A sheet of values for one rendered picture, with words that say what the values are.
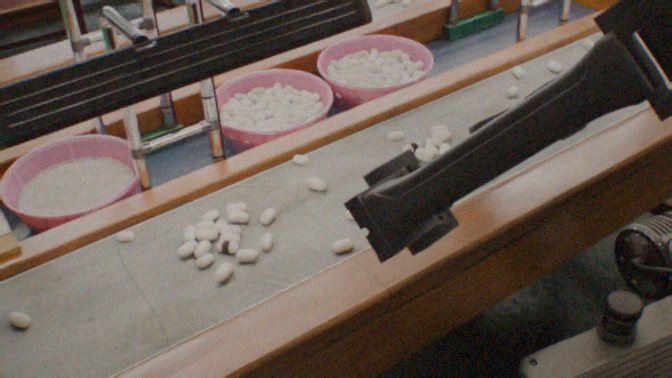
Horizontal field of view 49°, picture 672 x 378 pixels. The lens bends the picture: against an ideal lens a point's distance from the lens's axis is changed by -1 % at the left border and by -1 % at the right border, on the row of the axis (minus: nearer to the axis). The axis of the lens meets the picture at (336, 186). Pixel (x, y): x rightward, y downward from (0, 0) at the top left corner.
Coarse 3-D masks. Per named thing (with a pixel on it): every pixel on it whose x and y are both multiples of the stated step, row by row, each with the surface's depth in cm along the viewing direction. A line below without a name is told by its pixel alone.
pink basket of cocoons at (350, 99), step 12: (360, 36) 182; (372, 36) 182; (384, 36) 182; (336, 48) 180; (360, 48) 183; (372, 48) 183; (384, 48) 183; (396, 48) 182; (408, 48) 180; (420, 48) 177; (324, 60) 176; (336, 60) 180; (420, 60) 177; (432, 60) 170; (324, 72) 175; (336, 84) 164; (408, 84) 163; (336, 96) 170; (348, 96) 166; (360, 96) 164; (372, 96) 164; (348, 108) 170
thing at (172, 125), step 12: (60, 0) 135; (144, 0) 144; (72, 12) 137; (144, 12) 146; (72, 24) 138; (144, 24) 147; (156, 24) 149; (72, 36) 139; (96, 36) 143; (156, 36) 149; (72, 48) 141; (84, 48) 142; (168, 96) 158; (168, 108) 159; (96, 120) 150; (168, 120) 160; (96, 132) 152; (156, 132) 161; (168, 132) 161; (168, 144) 163
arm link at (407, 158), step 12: (396, 156) 87; (408, 156) 88; (384, 168) 85; (396, 168) 86; (408, 168) 88; (372, 180) 85; (444, 216) 87; (432, 228) 85; (444, 228) 86; (420, 240) 85; (432, 240) 85
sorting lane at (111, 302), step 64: (384, 128) 153; (448, 128) 152; (256, 192) 138; (320, 192) 137; (64, 256) 125; (128, 256) 125; (192, 256) 124; (320, 256) 123; (0, 320) 114; (64, 320) 114; (128, 320) 113; (192, 320) 112
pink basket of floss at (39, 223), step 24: (48, 144) 149; (72, 144) 151; (96, 144) 151; (120, 144) 149; (24, 168) 146; (0, 192) 136; (120, 192) 135; (24, 216) 131; (48, 216) 130; (72, 216) 130
